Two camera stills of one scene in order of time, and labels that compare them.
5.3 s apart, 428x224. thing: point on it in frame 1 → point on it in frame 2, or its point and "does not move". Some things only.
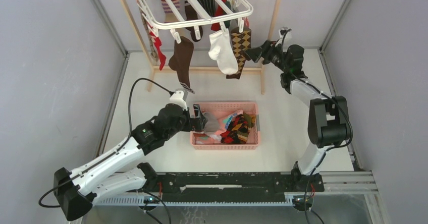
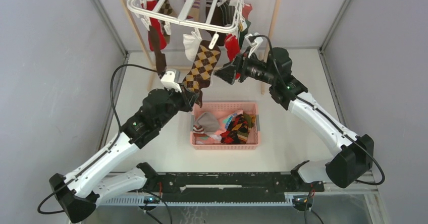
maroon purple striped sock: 169,16 → 194,15
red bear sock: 157,43 → 160,39
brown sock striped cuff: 191,13 → 217,18
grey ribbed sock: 212,124 does not move
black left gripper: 196,124 → 191,97
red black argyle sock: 237,124 does not move
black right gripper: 270,48 → 243,63
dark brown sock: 181,60 → 160,57
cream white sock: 221,50 → 192,43
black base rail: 232,187 does not move
